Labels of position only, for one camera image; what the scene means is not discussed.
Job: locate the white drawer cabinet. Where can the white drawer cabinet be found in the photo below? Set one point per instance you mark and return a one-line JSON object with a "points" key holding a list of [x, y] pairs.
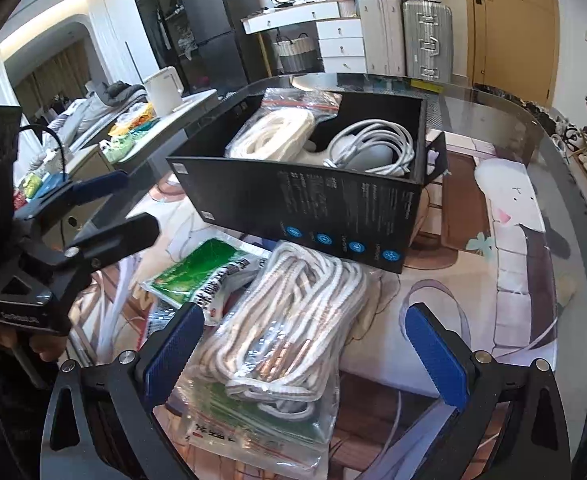
{"points": [[341, 44]]}

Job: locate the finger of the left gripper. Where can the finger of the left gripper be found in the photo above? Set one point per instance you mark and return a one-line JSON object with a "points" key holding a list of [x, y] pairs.
{"points": [[91, 187], [110, 245]]}

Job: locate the white suitcase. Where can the white suitcase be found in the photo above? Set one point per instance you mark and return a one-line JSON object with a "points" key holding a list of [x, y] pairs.
{"points": [[383, 35]]}

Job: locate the bagged white webbing roll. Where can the bagged white webbing roll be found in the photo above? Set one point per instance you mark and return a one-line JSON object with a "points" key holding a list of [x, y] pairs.
{"points": [[283, 123]]}

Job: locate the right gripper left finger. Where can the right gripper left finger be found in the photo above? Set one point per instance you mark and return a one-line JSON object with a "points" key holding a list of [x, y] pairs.
{"points": [[100, 422]]}

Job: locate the white electric kettle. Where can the white electric kettle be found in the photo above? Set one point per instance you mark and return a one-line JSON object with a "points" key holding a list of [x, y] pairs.
{"points": [[164, 91]]}

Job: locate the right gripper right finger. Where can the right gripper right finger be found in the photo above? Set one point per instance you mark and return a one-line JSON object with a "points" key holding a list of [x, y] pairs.
{"points": [[533, 442]]}

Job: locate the grey side cabinet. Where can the grey side cabinet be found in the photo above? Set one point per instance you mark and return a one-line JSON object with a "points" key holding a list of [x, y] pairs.
{"points": [[144, 165]]}

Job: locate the black glass wardrobe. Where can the black glass wardrobe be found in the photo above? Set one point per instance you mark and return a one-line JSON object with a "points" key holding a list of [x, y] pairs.
{"points": [[163, 22]]}

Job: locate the person's left hand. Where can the person's left hand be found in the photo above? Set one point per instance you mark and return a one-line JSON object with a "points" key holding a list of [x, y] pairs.
{"points": [[48, 347]]}

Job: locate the green medicine packet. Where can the green medicine packet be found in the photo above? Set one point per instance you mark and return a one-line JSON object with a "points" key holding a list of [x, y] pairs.
{"points": [[209, 275], [253, 429]]}

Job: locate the woven laundry basket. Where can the woven laundry basket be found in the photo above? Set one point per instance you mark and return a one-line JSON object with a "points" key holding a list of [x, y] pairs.
{"points": [[297, 56]]}

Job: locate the anime print desk mat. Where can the anime print desk mat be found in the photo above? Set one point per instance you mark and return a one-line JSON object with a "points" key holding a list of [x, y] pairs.
{"points": [[473, 265]]}

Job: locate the silver suitcase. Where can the silver suitcase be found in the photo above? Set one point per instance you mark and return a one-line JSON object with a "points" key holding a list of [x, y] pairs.
{"points": [[429, 44]]}

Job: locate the black refrigerator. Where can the black refrigerator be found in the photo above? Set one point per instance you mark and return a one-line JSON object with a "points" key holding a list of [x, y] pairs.
{"points": [[232, 58]]}

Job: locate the wooden door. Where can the wooden door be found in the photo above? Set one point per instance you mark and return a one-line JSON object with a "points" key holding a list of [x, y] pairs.
{"points": [[514, 46]]}

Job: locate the white dressing desk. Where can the white dressing desk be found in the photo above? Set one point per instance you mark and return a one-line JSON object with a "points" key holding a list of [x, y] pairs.
{"points": [[300, 13]]}

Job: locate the black cardboard box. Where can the black cardboard box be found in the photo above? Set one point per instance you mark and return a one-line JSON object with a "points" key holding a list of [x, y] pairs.
{"points": [[348, 214]]}

